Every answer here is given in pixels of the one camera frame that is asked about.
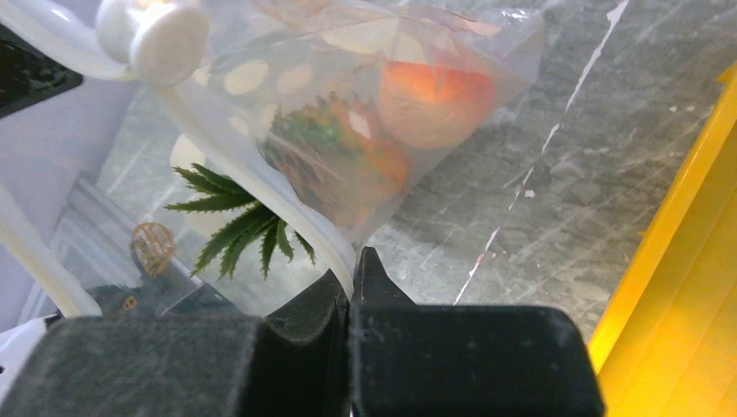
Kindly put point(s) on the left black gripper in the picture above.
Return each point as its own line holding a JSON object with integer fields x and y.
{"x": 28, "y": 76}

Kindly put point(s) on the clear zip top bag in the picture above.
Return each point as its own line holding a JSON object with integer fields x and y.
{"x": 244, "y": 146}

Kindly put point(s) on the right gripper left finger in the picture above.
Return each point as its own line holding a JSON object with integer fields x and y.
{"x": 288, "y": 363}

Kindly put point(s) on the toy peach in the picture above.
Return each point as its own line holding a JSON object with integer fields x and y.
{"x": 432, "y": 107}

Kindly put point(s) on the orange toy pineapple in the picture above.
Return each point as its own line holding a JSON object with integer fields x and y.
{"x": 336, "y": 156}

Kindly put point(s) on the yellow plastic tray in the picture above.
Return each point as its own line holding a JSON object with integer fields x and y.
{"x": 666, "y": 344}

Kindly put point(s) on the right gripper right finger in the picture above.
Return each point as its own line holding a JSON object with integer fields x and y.
{"x": 407, "y": 359}

